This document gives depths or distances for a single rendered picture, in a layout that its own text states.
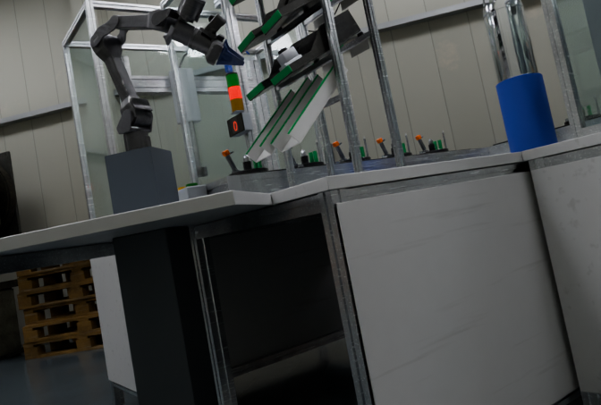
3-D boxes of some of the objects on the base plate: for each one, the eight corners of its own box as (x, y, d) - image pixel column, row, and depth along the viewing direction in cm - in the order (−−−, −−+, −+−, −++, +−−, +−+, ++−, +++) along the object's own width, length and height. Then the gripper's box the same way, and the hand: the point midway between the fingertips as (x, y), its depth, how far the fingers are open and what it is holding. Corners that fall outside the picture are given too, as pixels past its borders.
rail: (232, 207, 167) (226, 172, 168) (138, 235, 238) (134, 210, 239) (248, 206, 170) (241, 172, 171) (150, 232, 242) (146, 208, 243)
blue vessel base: (544, 150, 179) (526, 71, 181) (503, 160, 191) (486, 87, 194) (568, 147, 188) (550, 72, 190) (527, 156, 200) (512, 87, 203)
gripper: (190, 42, 158) (239, 66, 162) (183, 52, 140) (239, 78, 144) (198, 22, 156) (248, 46, 160) (193, 29, 139) (249, 57, 143)
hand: (232, 56), depth 151 cm, fingers open, 6 cm apart
